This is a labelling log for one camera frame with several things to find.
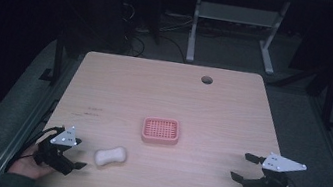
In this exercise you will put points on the white soap bar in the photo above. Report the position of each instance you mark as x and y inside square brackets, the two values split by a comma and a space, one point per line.
[110, 156]

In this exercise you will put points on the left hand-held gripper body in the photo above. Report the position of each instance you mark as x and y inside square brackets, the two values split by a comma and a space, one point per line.
[54, 157]

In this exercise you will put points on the white metal desk frame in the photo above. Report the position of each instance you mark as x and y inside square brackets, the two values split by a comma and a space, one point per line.
[238, 14]

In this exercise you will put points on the pink soap dish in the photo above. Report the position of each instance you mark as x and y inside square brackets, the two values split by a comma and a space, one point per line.
[161, 130]

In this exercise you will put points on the person's left hand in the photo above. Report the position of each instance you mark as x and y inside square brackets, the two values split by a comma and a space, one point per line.
[28, 166]

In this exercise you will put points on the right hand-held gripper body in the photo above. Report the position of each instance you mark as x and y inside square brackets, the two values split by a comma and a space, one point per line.
[270, 181]

